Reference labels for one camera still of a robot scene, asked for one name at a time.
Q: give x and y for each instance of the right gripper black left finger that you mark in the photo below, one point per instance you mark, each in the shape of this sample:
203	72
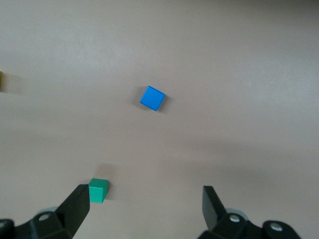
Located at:
72	211

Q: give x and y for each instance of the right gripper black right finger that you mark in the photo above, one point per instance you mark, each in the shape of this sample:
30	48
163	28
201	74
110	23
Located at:
216	221

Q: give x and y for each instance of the blue cube block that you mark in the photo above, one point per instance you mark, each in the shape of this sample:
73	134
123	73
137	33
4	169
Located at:
152	98

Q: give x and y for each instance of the green cube block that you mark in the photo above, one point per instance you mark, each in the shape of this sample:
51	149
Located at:
99	190

